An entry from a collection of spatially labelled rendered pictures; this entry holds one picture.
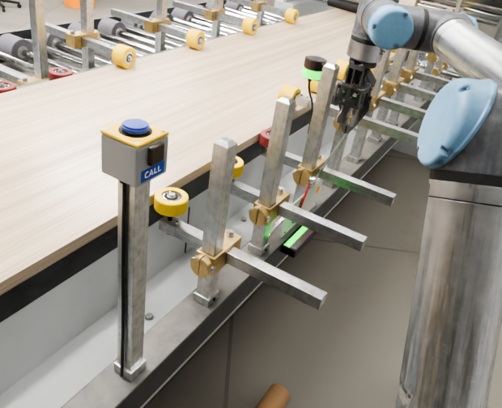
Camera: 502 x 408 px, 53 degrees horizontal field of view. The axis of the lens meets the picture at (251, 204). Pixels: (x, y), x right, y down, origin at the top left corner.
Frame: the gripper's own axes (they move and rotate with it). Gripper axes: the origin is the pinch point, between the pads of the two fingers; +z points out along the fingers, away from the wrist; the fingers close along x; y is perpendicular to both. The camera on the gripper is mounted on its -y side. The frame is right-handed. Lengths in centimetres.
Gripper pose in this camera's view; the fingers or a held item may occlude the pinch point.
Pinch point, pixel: (346, 128)
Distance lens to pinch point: 144.4
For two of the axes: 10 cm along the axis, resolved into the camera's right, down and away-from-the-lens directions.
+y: -5.1, 4.0, -7.6
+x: 8.5, 3.8, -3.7
